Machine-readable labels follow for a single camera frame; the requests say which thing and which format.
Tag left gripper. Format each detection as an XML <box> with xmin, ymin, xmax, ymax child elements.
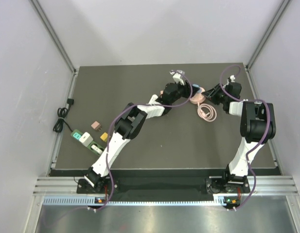
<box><xmin>169</xmin><ymin>78</ymin><xmax>198</xmax><ymax>103</ymax></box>

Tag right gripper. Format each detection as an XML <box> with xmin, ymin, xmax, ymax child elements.
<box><xmin>203</xmin><ymin>83</ymin><xmax>229</xmax><ymax>106</ymax></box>

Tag blue plug adapter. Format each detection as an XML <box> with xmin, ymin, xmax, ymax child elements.
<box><xmin>192</xmin><ymin>84</ymin><xmax>200</xmax><ymax>95</ymax></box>

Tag pink round socket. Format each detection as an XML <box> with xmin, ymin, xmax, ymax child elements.
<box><xmin>190</xmin><ymin>93</ymin><xmax>206</xmax><ymax>105</ymax></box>

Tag white triangular power strip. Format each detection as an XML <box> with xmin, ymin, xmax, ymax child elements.
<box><xmin>149</xmin><ymin>94</ymin><xmax>158</xmax><ymax>104</ymax></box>

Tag yellow plug adapter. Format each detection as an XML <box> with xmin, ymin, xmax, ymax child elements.
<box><xmin>100</xmin><ymin>132</ymin><xmax>109</xmax><ymax>142</ymax></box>

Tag pink plug adapter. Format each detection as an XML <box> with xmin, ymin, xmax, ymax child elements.
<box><xmin>91</xmin><ymin>121</ymin><xmax>102</xmax><ymax>132</ymax></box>

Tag green power strip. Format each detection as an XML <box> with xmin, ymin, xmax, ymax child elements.
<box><xmin>71</xmin><ymin>130</ymin><xmax>104</xmax><ymax>155</ymax></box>

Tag white plug adapter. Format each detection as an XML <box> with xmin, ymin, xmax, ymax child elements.
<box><xmin>79</xmin><ymin>132</ymin><xmax>93</xmax><ymax>147</ymax></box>

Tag white cylindrical plug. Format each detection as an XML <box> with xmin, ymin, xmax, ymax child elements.
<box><xmin>90</xmin><ymin>144</ymin><xmax>103</xmax><ymax>155</ymax></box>

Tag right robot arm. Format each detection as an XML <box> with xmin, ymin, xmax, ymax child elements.
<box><xmin>202</xmin><ymin>83</ymin><xmax>276</xmax><ymax>194</ymax></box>

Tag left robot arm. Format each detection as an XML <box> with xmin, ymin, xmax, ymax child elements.
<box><xmin>84</xmin><ymin>81</ymin><xmax>199</xmax><ymax>193</ymax></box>

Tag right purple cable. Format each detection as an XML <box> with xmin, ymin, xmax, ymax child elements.
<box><xmin>219</xmin><ymin>65</ymin><xmax>272</xmax><ymax>213</ymax></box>

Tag purple cable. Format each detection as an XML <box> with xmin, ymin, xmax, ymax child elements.
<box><xmin>219</xmin><ymin>65</ymin><xmax>272</xmax><ymax>213</ymax></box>
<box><xmin>41</xmin><ymin>69</ymin><xmax>194</xmax><ymax>228</ymax></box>

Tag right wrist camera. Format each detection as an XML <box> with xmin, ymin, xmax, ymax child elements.
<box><xmin>227</xmin><ymin>75</ymin><xmax>236</xmax><ymax>83</ymax></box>

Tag pink coiled cable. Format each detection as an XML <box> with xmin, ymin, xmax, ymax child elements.
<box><xmin>197</xmin><ymin>103</ymin><xmax>218</xmax><ymax>122</ymax></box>

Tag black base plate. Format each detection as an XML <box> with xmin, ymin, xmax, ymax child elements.
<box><xmin>76</xmin><ymin>169</ymin><xmax>250</xmax><ymax>201</ymax></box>

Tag black power cable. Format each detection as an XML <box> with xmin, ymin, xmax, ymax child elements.
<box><xmin>53</xmin><ymin>98</ymin><xmax>75</xmax><ymax>133</ymax></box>

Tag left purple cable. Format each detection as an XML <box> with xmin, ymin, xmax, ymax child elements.
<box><xmin>41</xmin><ymin>69</ymin><xmax>194</xmax><ymax>228</ymax></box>

